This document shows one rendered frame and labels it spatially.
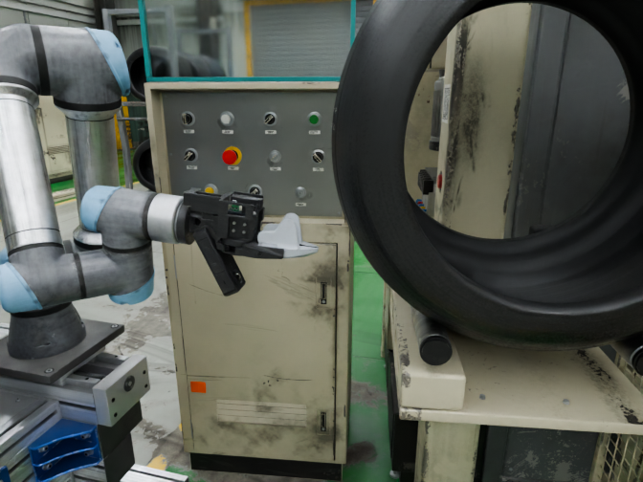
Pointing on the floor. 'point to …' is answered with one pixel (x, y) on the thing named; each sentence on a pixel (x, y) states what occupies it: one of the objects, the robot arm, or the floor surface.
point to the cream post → (475, 178)
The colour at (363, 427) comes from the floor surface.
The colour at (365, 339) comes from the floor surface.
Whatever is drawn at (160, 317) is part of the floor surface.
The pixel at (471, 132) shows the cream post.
